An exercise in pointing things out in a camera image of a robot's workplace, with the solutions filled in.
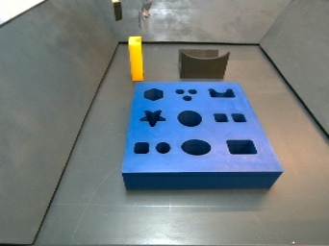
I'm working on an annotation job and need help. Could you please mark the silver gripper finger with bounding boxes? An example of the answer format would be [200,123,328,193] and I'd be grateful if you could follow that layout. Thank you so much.
[113,0,122,21]
[138,0,153,29]

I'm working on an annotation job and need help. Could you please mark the yellow arch block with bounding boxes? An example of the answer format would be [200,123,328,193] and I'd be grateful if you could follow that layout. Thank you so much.
[129,37,145,82]

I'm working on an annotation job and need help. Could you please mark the blue foam shape board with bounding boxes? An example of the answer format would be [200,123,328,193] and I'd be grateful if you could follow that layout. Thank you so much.
[122,82,283,189]

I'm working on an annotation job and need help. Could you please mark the black curved bracket stand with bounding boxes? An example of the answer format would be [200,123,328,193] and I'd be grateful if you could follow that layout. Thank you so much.
[180,49,230,79]

